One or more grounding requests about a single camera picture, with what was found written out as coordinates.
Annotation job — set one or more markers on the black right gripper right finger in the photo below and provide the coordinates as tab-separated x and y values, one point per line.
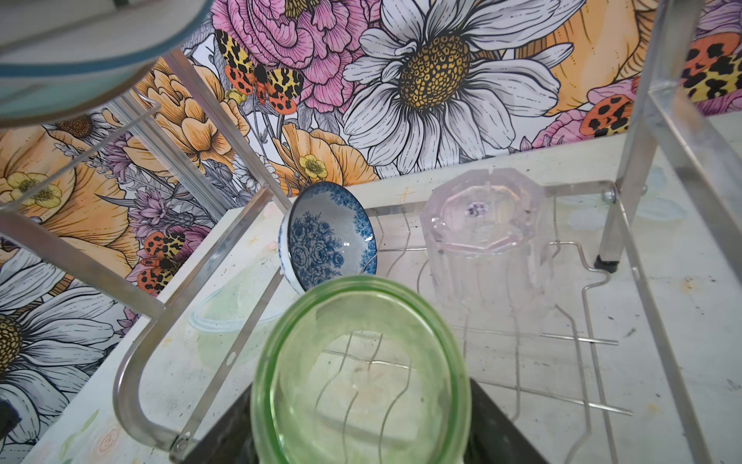
494	439

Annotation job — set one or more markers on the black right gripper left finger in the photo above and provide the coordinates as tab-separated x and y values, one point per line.
230	440

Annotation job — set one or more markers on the green glass tumbler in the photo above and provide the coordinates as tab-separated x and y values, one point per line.
361	370

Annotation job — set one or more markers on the clear pink glass tumbler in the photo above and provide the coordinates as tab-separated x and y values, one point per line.
487	239

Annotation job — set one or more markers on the teal rimmed plate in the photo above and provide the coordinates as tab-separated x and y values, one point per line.
62	58

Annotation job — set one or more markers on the left rear aluminium frame post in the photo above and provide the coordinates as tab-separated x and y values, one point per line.
138	117

